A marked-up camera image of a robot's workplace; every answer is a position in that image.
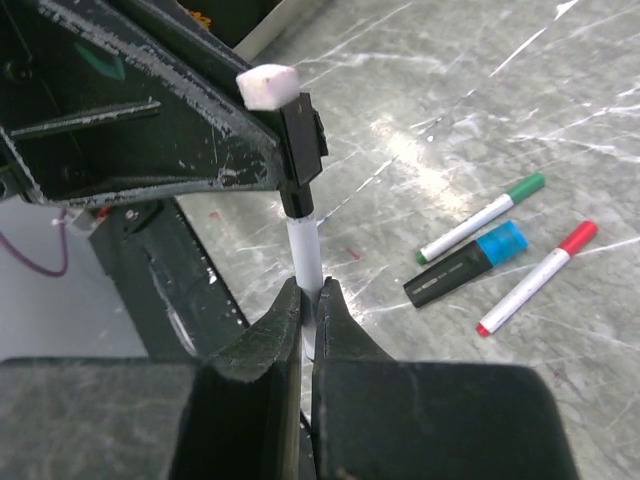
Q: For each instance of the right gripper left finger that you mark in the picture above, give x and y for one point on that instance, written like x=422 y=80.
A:
x=234 y=414

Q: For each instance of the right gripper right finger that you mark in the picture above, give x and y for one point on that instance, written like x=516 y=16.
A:
x=374 y=417

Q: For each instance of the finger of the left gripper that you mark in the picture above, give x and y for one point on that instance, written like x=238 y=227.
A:
x=111 y=102

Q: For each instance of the black marker blue tip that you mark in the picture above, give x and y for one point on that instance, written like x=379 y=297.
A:
x=448 y=274

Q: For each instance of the white pen black tip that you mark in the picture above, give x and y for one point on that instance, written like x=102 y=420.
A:
x=306 y=256

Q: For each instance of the small black pen cap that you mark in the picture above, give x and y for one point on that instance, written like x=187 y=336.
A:
x=305 y=145

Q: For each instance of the white pen green tip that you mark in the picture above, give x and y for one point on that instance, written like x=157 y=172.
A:
x=463 y=230

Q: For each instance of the blue marker cap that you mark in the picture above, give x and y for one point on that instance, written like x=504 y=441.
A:
x=502 y=243

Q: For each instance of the white pen red tip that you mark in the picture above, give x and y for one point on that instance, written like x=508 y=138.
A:
x=522 y=292

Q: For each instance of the red pen cap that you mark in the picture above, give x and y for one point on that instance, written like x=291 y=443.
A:
x=579 y=237

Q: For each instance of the green pen cap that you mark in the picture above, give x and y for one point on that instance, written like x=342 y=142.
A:
x=526 y=187

